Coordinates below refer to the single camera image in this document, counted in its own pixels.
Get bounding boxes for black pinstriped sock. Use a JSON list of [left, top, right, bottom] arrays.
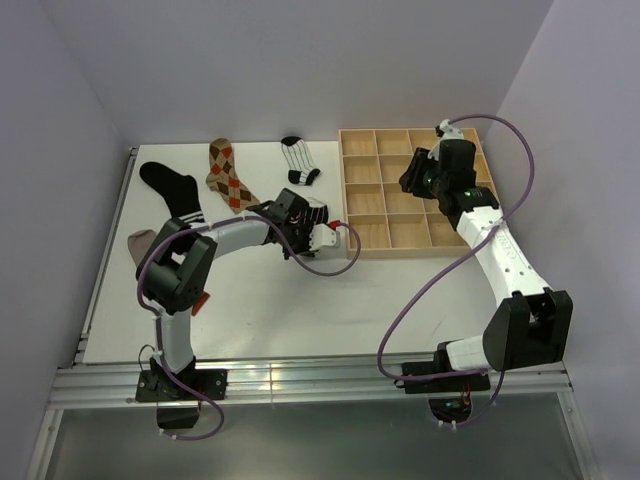
[[294, 197, 330, 227]]

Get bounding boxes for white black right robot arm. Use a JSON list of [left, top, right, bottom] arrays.
[[399, 139, 573, 390]]

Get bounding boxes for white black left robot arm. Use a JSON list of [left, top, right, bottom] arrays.
[[136, 188, 329, 399]]

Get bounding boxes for white sock black toe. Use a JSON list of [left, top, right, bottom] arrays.
[[280, 136, 321, 186]]

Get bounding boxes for brown orange argyle sock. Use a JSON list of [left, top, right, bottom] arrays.
[[205, 138, 260, 213]]

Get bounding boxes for wooden compartment tray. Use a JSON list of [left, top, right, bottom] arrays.
[[339, 128, 469, 259]]

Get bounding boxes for black sock white stripes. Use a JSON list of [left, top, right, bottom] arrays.
[[139, 162, 205, 224]]

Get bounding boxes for taupe sock red stripes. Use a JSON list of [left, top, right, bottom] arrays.
[[127, 229, 157, 266]]

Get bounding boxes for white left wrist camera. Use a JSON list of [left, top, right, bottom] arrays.
[[309, 224, 341, 252]]

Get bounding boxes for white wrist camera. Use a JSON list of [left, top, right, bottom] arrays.
[[309, 224, 341, 252], [436, 119, 465, 143]]

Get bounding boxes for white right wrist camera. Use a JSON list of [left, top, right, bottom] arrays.
[[436, 119, 465, 143]]

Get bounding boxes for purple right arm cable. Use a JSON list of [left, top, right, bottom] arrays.
[[377, 113, 537, 427]]

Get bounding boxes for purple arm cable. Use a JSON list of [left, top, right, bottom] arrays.
[[377, 113, 537, 427], [135, 212, 362, 442]]

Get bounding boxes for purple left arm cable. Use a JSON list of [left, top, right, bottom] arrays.
[[135, 212, 362, 442]]

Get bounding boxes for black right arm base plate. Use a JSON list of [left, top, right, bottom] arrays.
[[394, 362, 491, 394]]

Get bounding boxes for aluminium table edge rail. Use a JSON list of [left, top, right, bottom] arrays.
[[47, 352, 574, 411]]

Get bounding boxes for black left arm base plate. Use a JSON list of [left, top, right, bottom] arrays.
[[135, 369, 228, 403]]

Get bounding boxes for black box under rail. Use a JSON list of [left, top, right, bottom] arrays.
[[156, 407, 200, 430]]

